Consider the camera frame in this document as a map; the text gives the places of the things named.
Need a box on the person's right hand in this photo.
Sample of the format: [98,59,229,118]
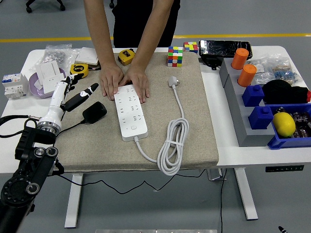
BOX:
[99,62,124,100]

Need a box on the person's left hand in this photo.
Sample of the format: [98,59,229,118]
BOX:
[118,65,150,104]

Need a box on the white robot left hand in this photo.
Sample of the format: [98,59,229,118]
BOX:
[38,73,100,127]

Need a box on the black plug adapter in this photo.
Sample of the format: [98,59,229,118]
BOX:
[82,101,108,124]

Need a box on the white power strip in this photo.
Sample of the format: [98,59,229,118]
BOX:
[113,83,149,142]

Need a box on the purple bowl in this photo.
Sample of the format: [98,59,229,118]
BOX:
[28,67,67,99]

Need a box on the yellow tape measure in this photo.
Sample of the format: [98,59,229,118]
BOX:
[118,48,136,66]
[69,63,89,76]

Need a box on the large colourful puzzle cube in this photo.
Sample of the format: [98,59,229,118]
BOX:
[167,46,183,68]

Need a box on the plastic bag of screws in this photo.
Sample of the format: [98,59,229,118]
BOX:
[29,43,81,72]

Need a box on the white circuit breaker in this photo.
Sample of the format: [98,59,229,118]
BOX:
[1,73,29,100]

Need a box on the white table leg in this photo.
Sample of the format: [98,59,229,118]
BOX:
[234,167,258,221]
[64,173,84,229]

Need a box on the small colourful puzzle cube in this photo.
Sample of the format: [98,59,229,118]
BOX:
[183,41,198,54]

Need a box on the black table control panel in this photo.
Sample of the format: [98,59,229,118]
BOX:
[265,165,305,173]

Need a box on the person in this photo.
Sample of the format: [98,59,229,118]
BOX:
[113,0,181,49]

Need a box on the grey-brown mat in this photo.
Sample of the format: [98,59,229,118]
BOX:
[54,51,219,173]

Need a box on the black device stand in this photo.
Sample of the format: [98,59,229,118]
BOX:
[200,56,225,70]

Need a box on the blue plastic bin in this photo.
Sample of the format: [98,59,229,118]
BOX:
[267,103,311,150]

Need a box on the grey box under table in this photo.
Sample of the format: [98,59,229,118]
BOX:
[207,168,227,182]

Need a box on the shiny black flat device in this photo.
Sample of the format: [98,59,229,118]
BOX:
[198,40,253,60]

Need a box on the orange cylinder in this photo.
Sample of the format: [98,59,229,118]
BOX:
[230,48,249,70]
[237,64,257,87]

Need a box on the yellow lemon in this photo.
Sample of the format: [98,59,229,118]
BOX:
[272,112,296,138]

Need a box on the grey stepped block holder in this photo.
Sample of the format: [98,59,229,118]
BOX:
[218,58,275,148]

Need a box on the blue square block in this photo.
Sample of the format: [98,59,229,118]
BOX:
[247,106,274,130]
[242,84,265,107]

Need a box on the clear plastic parts bag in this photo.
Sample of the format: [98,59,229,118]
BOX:
[247,58,275,84]

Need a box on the black cloth with red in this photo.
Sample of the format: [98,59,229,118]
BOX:
[261,79,311,105]

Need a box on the plastic bag of resistors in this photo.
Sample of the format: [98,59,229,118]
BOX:
[269,54,303,85]

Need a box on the white wall socket panel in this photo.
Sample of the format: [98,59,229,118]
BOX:
[41,74,65,94]

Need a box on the thin black plug cord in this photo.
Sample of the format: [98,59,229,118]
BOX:
[57,118,86,135]

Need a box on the white power strip cord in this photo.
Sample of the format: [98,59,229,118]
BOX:
[133,76,190,176]

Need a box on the white switch panel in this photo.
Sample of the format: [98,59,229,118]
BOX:
[75,47,100,66]

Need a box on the black hanging cable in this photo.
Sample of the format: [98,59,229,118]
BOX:
[220,168,228,233]

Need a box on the black cable under table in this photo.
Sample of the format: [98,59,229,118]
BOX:
[57,169,206,195]

